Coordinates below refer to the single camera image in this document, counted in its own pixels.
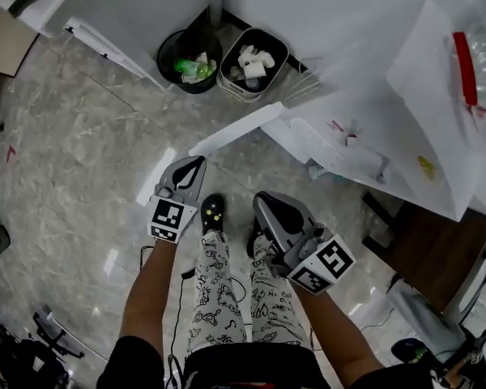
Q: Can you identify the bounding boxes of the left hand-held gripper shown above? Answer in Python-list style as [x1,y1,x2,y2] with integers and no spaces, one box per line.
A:
[147,155,208,245]

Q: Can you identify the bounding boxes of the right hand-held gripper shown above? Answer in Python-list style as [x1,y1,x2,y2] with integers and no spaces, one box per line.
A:
[252,190,358,297]

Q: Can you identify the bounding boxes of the white water dispenser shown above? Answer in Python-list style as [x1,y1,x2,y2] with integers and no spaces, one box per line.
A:
[260,0,486,223]

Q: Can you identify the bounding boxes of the person's right forearm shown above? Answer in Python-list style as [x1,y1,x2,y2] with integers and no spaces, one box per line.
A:
[290,280,386,380]

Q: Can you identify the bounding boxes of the person's left forearm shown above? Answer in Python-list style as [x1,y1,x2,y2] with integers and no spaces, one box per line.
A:
[118,239,180,358]

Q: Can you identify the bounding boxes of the brown wooden cabinet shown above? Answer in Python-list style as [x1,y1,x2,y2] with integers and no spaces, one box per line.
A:
[361,191,486,314]

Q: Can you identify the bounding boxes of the white cabinet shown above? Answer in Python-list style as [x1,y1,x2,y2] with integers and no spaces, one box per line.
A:
[0,0,211,93]

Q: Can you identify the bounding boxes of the person's black right clog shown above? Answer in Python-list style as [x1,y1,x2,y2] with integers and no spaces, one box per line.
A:
[245,224,265,259]

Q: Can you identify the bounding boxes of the person's black clog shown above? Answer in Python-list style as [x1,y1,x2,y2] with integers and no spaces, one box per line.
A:
[200,193,227,235]
[245,224,265,259]

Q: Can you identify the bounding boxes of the person's black left clog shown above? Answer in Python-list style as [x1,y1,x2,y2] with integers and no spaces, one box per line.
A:
[200,193,227,235]

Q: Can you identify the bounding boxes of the person's patterned white trousers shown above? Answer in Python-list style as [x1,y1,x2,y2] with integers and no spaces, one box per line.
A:
[185,230,311,356]

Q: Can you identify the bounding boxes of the black mesh trash bin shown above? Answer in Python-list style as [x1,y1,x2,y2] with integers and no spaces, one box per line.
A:
[156,28,224,95]

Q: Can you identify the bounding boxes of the white rectangular trash bin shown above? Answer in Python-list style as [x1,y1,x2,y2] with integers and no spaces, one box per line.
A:
[215,27,290,104]

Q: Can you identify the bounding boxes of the person's black shirt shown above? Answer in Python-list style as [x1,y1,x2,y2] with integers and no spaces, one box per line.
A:
[96,333,394,389]

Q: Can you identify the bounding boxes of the brown cardboard sheet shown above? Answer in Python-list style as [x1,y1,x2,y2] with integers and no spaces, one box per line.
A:
[0,0,41,78]

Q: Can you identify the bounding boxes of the black equipment pile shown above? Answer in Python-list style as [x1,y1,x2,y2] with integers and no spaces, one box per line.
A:
[390,321,486,389]

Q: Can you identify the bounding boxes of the black office chair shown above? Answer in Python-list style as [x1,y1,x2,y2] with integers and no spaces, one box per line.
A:
[0,297,86,389]

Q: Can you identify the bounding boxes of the black cable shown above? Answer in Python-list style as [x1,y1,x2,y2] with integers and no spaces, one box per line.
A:
[139,244,198,389]

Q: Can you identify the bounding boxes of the red handle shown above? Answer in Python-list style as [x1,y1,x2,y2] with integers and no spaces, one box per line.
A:
[452,31,480,107]

